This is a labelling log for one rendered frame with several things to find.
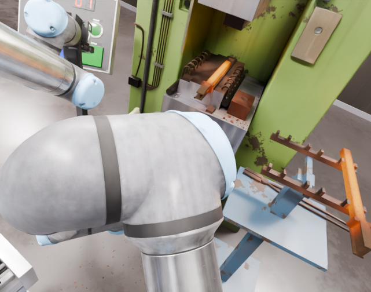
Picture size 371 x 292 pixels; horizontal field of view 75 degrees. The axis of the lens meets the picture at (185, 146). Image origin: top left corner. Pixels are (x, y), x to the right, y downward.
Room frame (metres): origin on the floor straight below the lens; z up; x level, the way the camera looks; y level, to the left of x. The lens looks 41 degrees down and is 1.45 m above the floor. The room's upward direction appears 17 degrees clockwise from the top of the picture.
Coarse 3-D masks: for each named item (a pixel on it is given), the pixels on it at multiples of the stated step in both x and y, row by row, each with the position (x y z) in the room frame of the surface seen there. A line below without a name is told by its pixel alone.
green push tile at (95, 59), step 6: (96, 48) 0.87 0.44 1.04; (102, 48) 0.88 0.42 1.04; (84, 54) 0.85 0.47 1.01; (90, 54) 0.86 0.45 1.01; (96, 54) 0.86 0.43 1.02; (102, 54) 0.88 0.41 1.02; (84, 60) 0.84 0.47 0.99; (90, 60) 0.85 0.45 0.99; (96, 60) 0.85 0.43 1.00; (96, 66) 0.85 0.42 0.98
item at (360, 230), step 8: (344, 152) 0.78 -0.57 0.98; (344, 160) 0.73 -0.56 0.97; (344, 168) 0.69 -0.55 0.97; (352, 168) 0.69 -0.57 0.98; (344, 176) 0.66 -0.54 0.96; (352, 176) 0.65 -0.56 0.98; (344, 184) 0.62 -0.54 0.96; (352, 184) 0.61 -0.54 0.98; (352, 192) 0.57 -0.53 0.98; (352, 200) 0.53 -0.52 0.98; (360, 200) 0.54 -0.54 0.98; (352, 208) 0.51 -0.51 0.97; (360, 208) 0.51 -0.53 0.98; (352, 216) 0.48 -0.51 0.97; (360, 216) 0.48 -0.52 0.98; (352, 224) 0.46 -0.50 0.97; (360, 224) 0.44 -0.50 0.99; (368, 224) 0.45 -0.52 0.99; (352, 232) 0.44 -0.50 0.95; (360, 232) 0.43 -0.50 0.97; (368, 232) 0.42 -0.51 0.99; (352, 240) 0.41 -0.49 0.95; (360, 240) 0.40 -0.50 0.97; (368, 240) 0.40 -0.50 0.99; (352, 248) 0.39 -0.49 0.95; (360, 248) 0.38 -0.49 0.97; (368, 248) 0.37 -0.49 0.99; (360, 256) 0.37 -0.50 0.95
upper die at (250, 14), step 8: (200, 0) 0.95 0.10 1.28; (208, 0) 0.94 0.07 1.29; (216, 0) 0.94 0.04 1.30; (224, 0) 0.93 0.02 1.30; (232, 0) 0.93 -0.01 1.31; (240, 0) 0.92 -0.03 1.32; (248, 0) 0.92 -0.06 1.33; (256, 0) 0.91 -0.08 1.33; (264, 0) 1.03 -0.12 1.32; (216, 8) 0.94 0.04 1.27; (224, 8) 0.93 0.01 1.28; (232, 8) 0.93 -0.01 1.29; (240, 8) 0.92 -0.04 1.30; (248, 8) 0.91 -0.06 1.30; (256, 8) 0.91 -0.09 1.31; (264, 8) 1.15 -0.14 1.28; (240, 16) 0.92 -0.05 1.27; (248, 16) 0.91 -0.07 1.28; (256, 16) 0.99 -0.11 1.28
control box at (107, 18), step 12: (24, 0) 0.88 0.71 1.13; (60, 0) 0.92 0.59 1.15; (72, 0) 0.93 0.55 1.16; (84, 0) 0.94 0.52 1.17; (96, 0) 0.96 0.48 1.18; (108, 0) 0.97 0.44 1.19; (72, 12) 0.91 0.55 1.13; (84, 12) 0.93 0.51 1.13; (96, 12) 0.94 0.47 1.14; (108, 12) 0.95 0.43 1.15; (24, 24) 0.84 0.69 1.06; (108, 24) 0.93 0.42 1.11; (96, 36) 0.90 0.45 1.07; (108, 36) 0.91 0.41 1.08; (108, 48) 0.90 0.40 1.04; (108, 60) 0.87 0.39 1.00; (108, 72) 0.85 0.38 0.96
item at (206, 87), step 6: (222, 66) 1.15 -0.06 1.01; (228, 66) 1.20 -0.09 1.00; (216, 72) 1.06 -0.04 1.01; (222, 72) 1.09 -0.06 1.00; (210, 78) 0.98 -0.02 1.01; (216, 78) 1.00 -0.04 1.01; (204, 84) 0.90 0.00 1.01; (210, 84) 0.91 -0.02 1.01; (198, 90) 0.84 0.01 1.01; (204, 90) 0.85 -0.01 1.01; (210, 90) 0.91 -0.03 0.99; (198, 96) 0.83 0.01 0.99; (204, 96) 0.86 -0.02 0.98
